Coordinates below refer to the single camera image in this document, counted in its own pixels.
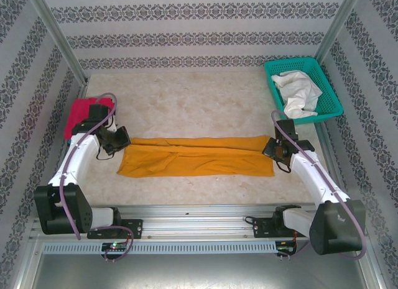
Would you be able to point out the yellow printed t-shirt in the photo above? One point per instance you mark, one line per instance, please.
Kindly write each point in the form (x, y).
(199, 161)

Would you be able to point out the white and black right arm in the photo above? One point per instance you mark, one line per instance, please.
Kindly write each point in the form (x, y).
(314, 180)

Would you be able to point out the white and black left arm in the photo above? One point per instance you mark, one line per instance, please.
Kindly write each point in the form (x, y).
(77, 158)

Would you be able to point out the red t-shirt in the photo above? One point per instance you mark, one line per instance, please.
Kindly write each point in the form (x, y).
(77, 115)

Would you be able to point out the white t-shirt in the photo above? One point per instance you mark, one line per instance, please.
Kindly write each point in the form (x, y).
(298, 90)

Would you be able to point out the teal plastic basket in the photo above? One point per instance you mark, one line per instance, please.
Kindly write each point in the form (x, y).
(326, 80)

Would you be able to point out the small circuit board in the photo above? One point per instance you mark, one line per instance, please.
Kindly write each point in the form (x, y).
(113, 246)
(286, 250)

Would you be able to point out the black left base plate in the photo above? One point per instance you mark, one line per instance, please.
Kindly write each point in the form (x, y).
(130, 225)

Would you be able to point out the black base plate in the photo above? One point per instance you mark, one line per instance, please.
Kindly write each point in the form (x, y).
(130, 225)
(264, 227)

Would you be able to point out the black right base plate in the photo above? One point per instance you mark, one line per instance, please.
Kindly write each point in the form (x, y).
(264, 227)

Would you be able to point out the aluminium rail frame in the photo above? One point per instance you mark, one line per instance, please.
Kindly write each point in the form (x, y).
(192, 220)

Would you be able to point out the aluminium frame post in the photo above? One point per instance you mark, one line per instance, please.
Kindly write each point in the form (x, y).
(56, 31)
(340, 21)

